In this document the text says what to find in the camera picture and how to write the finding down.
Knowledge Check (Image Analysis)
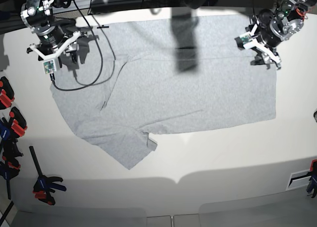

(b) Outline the camera cable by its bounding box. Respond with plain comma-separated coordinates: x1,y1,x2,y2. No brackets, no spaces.
49,0,116,91

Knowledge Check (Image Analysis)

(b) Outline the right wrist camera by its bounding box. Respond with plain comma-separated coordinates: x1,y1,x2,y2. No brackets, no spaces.
43,58,62,74

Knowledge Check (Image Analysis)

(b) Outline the blue clamp at right edge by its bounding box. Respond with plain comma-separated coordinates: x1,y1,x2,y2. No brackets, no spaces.
306,160,317,198

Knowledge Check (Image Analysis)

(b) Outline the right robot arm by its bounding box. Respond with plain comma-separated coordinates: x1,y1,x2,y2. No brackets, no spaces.
20,0,78,64

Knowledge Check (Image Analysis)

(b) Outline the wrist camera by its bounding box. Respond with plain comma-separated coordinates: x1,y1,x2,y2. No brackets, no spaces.
239,32,252,45
43,58,62,74

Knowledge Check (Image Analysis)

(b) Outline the lower orange black clamp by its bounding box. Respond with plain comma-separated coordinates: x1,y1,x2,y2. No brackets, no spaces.
1,107,27,140

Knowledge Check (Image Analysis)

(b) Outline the upper orange black clamp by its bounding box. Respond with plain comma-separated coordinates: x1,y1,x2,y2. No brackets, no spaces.
0,76,15,110

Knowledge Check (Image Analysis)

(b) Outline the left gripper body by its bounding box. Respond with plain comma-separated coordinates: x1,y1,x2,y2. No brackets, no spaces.
244,13,281,70

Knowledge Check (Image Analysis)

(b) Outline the blue bar clamp on table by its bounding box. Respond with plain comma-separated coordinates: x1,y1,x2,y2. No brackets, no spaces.
29,146,67,206

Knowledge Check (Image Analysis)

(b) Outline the orange black clamp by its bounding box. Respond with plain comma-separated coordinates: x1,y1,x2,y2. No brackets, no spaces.
0,76,15,110
1,107,27,140

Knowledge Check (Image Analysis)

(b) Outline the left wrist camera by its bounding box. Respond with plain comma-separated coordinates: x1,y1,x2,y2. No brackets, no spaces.
239,32,252,45

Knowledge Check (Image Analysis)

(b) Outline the grey T-shirt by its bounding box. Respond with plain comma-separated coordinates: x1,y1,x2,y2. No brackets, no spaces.
51,14,276,169

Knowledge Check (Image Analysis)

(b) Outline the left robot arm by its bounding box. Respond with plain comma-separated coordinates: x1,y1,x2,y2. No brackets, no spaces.
236,0,317,69

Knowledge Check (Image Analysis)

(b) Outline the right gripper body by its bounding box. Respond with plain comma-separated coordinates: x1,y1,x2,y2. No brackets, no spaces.
30,26,87,56

